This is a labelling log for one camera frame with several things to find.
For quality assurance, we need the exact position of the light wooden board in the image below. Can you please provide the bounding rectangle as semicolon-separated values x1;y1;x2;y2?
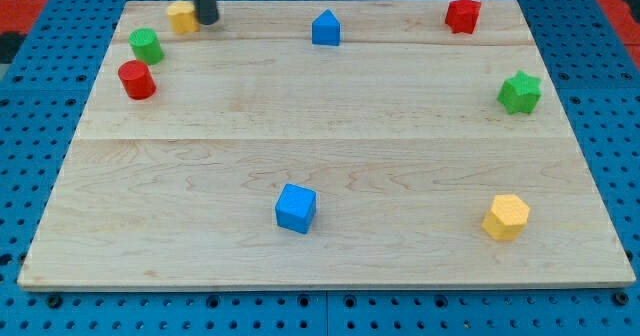
18;0;636;292

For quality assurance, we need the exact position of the blue cube block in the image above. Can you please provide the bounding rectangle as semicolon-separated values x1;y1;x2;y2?
275;183;317;234

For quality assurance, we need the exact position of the blue pentagon house block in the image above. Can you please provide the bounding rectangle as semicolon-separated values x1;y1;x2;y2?
311;9;341;46

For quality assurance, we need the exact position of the yellow heart block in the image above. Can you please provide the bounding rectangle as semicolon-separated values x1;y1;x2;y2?
166;0;200;34

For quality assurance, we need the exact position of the yellow hexagon block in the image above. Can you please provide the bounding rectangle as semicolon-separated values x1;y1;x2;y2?
481;194;530;241

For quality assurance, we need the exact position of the red star block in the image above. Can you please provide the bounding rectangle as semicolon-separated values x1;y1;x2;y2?
445;0;482;34

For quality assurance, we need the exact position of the red cylinder block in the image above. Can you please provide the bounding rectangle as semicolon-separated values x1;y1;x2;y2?
117;60;156;100

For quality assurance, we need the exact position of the green star block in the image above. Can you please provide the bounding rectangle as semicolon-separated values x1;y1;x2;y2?
497;70;542;114

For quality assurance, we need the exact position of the green cylinder block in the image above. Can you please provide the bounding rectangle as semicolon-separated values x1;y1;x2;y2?
128;28;164;65

